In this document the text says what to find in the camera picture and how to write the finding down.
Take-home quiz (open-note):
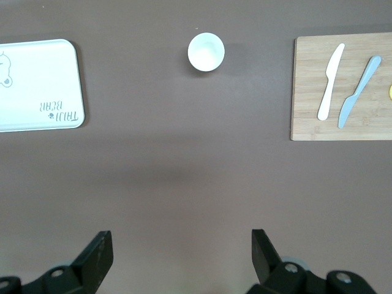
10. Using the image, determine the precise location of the brown table cover sheet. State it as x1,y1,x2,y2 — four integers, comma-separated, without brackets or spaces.
0,0,392,294

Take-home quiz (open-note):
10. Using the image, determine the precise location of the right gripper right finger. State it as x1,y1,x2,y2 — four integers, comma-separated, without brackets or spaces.
246,228,376,294

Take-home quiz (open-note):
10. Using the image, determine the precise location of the wooden cutting board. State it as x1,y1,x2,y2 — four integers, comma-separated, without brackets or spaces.
290,32,392,141

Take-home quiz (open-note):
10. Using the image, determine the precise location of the white plastic knife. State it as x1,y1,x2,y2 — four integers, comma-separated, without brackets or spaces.
317,43,346,122

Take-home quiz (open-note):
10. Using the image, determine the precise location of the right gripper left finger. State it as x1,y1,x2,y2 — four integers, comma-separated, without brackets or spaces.
0,231,115,294

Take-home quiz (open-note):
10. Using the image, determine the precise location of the white plastic cup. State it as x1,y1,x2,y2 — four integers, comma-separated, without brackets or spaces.
187,32,226,73

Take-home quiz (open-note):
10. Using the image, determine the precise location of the grey plastic knife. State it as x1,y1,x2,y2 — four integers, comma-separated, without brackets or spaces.
337,55,383,129

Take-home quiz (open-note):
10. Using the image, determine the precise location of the white tray with bear print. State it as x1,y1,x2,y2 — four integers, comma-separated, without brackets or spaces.
0,39,86,133

